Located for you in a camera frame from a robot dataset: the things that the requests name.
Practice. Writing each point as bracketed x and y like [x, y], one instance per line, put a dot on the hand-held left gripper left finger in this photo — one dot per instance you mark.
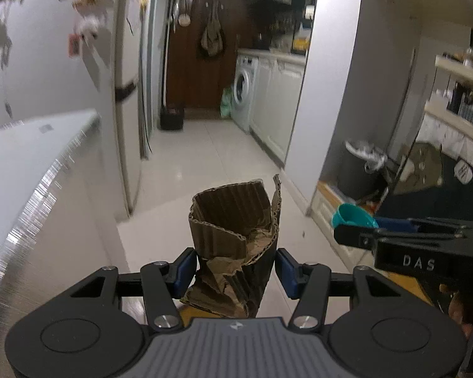
[185, 273]

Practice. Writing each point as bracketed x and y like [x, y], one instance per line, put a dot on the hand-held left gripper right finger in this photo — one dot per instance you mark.
[287, 275]

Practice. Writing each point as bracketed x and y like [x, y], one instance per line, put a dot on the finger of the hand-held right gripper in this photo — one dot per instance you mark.
[402, 224]
[354, 235]

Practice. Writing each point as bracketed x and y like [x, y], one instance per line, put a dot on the teal plastic cup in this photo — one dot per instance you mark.
[352, 214]

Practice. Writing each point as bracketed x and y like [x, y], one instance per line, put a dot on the torn brown cardboard piece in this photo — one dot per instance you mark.
[236, 220]

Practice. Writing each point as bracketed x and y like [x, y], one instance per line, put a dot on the person's right hand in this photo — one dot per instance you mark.
[467, 311]

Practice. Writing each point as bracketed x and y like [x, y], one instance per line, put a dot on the white low cabinet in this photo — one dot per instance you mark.
[323, 212]

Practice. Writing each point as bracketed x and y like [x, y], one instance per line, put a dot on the dark cloth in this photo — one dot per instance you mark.
[453, 201]

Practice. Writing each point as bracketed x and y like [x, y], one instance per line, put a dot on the grey bin with white liner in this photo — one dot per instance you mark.
[356, 173]

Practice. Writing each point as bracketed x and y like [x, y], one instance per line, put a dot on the olive cloth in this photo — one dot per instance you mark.
[421, 165]

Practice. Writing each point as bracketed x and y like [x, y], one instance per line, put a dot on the row of bottles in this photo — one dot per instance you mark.
[469, 108]

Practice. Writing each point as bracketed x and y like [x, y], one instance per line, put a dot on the white kitchen base cabinets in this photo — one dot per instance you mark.
[276, 102]

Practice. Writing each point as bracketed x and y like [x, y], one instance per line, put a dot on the small black bin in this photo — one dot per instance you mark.
[171, 118]

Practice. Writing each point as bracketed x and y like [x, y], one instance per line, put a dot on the green plastic bag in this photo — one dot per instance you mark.
[226, 104]

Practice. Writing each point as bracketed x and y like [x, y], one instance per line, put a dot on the white washing machine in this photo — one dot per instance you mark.
[244, 98]

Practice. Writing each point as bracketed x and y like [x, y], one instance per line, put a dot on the brown wooden door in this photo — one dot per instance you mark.
[189, 67]

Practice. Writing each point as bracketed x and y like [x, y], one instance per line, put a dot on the olive hanging bag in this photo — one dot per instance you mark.
[212, 35]

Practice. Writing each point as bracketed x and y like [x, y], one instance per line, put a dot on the round hanging ornament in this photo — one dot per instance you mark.
[185, 20]

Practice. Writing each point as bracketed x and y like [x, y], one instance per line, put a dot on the white plush toy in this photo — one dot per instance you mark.
[87, 28]

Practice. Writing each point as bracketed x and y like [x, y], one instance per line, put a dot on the white wall shelf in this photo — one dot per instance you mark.
[449, 110]

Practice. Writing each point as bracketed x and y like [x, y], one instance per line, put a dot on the red wall card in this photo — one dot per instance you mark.
[74, 45]

